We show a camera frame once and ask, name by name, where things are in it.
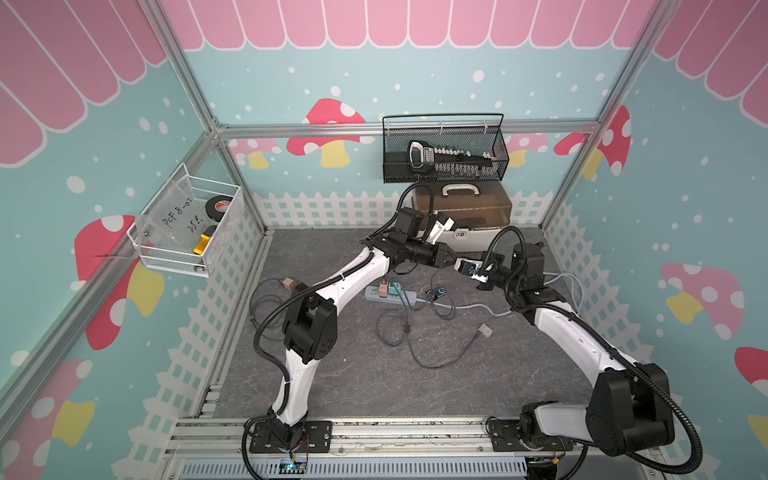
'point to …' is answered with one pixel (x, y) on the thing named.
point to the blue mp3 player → (439, 292)
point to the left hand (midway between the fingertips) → (458, 264)
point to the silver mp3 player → (485, 330)
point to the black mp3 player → (429, 294)
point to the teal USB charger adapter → (392, 289)
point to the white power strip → (372, 293)
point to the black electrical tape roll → (217, 205)
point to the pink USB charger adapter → (383, 289)
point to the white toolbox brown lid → (477, 209)
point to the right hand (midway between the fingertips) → (468, 253)
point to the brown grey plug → (290, 283)
